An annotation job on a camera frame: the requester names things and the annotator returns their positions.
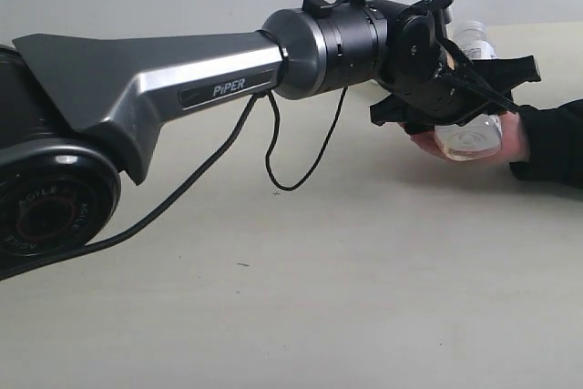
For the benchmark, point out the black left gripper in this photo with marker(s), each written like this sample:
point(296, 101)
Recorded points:
point(428, 79)

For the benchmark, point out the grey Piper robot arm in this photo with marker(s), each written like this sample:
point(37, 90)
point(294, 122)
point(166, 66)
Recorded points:
point(80, 115)

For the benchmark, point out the black sleeved forearm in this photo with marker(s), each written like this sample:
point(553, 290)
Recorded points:
point(554, 145)

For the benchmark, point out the person's open hand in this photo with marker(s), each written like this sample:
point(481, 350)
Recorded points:
point(487, 139)

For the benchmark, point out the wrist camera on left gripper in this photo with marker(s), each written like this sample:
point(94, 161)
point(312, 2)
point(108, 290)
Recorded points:
point(444, 7)

